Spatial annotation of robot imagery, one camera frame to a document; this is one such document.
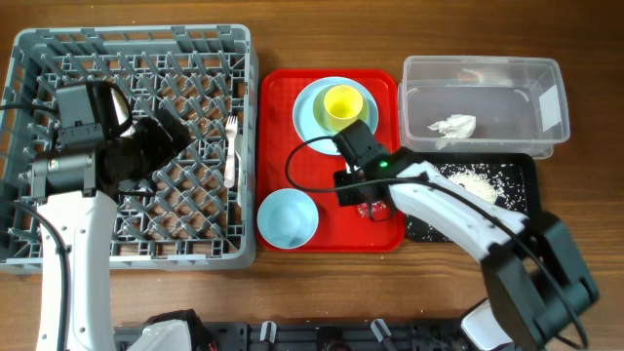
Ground red plastic serving tray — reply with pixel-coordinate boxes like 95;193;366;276
255;69;406;253

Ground clear plastic waste bin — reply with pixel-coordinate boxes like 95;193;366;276
398;56;570;159

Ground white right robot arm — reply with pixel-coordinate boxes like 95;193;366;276
341;146;599;350

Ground light blue plate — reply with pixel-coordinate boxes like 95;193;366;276
292;77;378;156

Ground white paper napkin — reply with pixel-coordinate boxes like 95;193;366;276
428;114;477;150

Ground white plastic fork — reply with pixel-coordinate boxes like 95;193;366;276
224;115;238;188

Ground grey plastic dishwasher rack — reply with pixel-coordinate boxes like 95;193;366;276
1;24;258;270

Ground rice and food scraps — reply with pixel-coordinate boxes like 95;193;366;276
434;163;528;215

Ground black plastic waste tray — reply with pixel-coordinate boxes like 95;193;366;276
402;151;546;244

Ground light blue small bowl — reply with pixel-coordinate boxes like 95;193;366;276
256;188;320;250

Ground yellow plastic cup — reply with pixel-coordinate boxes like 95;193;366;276
323;85;366;132

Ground light green bowl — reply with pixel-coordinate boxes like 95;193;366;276
313;85;371;135

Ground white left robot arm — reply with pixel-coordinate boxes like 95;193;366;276
31;110;192;350

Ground red plastic snack wrapper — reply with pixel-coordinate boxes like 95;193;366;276
356;201;391;220

